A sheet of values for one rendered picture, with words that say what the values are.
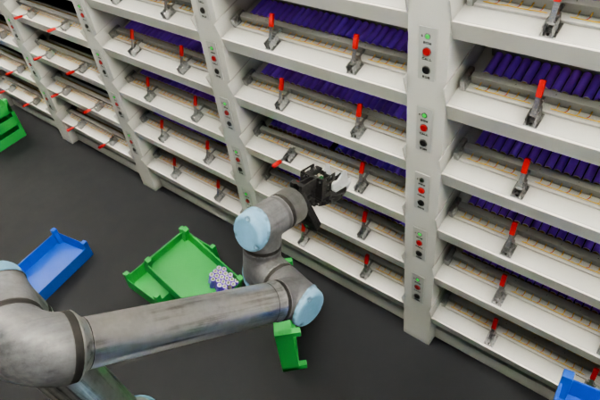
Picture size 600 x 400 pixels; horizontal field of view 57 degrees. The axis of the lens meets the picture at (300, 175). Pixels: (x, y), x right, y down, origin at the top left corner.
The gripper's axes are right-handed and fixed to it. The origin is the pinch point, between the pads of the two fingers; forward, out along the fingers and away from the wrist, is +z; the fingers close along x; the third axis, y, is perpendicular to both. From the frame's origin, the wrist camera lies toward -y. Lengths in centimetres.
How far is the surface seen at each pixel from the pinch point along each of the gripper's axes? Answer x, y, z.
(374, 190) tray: -4.0, -6.8, 10.9
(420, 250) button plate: -20.9, -18.9, 10.1
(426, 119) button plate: -21.2, 24.2, 0.1
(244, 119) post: 44.7, 1.2, 8.1
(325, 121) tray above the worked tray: 10.9, 11.6, 5.8
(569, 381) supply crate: -67, -13, -15
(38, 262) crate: 122, -73, -35
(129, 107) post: 115, -17, 12
